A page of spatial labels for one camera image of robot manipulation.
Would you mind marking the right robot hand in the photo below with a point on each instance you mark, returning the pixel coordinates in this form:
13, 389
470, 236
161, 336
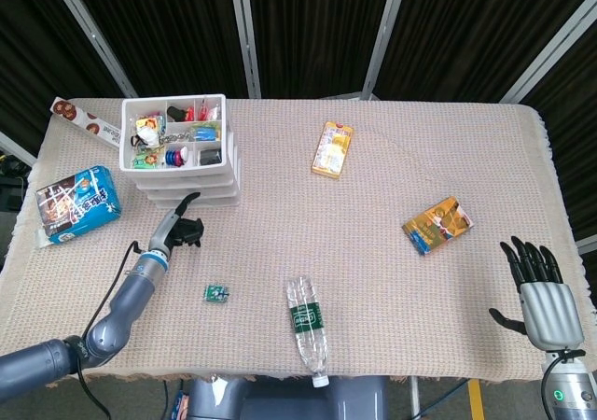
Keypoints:
550, 312

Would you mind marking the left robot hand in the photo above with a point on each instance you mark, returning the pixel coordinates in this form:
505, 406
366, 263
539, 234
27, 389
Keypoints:
164, 233

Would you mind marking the translucent plastic drawer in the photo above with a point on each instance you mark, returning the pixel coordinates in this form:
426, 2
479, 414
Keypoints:
196, 189

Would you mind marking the small green circuit board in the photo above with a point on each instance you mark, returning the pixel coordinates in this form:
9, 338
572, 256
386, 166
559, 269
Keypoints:
215, 293

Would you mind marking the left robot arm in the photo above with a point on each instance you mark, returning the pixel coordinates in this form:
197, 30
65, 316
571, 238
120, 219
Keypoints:
126, 296

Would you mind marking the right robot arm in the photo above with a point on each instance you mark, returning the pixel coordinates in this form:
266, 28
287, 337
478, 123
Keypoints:
576, 387

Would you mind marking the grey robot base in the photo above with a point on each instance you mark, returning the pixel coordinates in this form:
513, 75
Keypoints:
289, 399

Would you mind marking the long white cookie box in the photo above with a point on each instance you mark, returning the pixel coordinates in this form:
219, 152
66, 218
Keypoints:
81, 120

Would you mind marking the yellow snack box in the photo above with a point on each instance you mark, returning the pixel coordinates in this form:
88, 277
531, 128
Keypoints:
332, 149

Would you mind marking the green cartoon sticker packet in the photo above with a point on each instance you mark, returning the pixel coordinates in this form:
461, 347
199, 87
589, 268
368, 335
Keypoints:
145, 161

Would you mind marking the stack of coloured discs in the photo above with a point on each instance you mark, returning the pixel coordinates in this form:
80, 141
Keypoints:
175, 156

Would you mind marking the blue snack bag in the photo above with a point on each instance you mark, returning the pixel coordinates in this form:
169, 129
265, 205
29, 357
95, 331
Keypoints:
79, 205

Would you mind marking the crumpled white paper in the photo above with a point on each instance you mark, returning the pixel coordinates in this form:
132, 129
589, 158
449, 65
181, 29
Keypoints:
148, 136

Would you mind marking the green blue packet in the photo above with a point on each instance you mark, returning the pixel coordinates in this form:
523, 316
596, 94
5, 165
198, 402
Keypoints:
204, 132

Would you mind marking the yellow cartoon sticker packet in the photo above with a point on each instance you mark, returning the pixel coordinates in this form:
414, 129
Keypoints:
150, 124

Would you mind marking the small black object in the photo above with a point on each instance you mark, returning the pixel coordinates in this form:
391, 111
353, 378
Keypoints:
175, 113

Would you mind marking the small red figure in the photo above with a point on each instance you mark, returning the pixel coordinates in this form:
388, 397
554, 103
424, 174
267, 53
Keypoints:
190, 114

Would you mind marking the red wrapped candy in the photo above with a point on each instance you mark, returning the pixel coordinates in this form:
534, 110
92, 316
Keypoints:
204, 111

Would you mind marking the crumpled orange blue carton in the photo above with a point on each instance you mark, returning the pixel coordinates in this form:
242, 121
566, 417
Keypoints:
438, 226

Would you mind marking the beige woven tablecloth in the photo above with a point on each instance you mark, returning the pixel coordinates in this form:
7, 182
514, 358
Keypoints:
326, 233

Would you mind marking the clear water bottle green label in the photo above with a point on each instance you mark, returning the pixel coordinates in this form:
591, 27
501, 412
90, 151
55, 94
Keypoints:
305, 319

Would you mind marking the white plastic drawer organizer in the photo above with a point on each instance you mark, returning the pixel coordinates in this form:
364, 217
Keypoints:
127, 130

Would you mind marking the grey metal frame post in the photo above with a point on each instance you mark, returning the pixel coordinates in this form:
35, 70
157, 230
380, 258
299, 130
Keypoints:
16, 148
550, 46
93, 32
246, 32
384, 32

